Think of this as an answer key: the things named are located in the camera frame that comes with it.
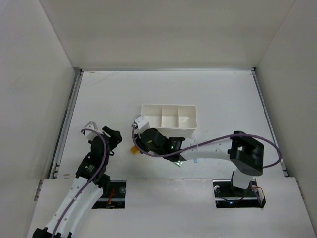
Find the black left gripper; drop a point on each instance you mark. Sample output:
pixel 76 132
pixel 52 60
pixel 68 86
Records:
pixel 106 137

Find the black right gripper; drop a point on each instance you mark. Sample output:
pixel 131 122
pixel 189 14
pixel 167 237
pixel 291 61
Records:
pixel 141 138

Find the yellow lego brick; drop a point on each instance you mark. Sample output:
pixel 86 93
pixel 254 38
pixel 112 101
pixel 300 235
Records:
pixel 134 150

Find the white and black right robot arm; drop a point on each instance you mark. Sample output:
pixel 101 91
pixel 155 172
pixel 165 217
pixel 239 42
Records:
pixel 243 151

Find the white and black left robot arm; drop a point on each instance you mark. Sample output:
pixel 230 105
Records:
pixel 89 185

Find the white three-compartment container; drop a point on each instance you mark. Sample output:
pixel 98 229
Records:
pixel 170 120

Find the green flat lego plate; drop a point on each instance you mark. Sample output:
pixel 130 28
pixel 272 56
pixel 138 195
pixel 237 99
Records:
pixel 179 163

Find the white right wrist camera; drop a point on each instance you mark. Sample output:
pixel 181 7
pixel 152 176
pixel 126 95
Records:
pixel 141 124

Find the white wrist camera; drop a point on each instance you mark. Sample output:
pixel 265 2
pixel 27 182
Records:
pixel 141 124
pixel 90 130

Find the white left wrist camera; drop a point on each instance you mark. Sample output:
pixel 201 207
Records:
pixel 90 130

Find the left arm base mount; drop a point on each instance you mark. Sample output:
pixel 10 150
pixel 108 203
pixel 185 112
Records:
pixel 114 198

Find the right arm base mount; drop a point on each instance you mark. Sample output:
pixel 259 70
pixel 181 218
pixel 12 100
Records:
pixel 228 196

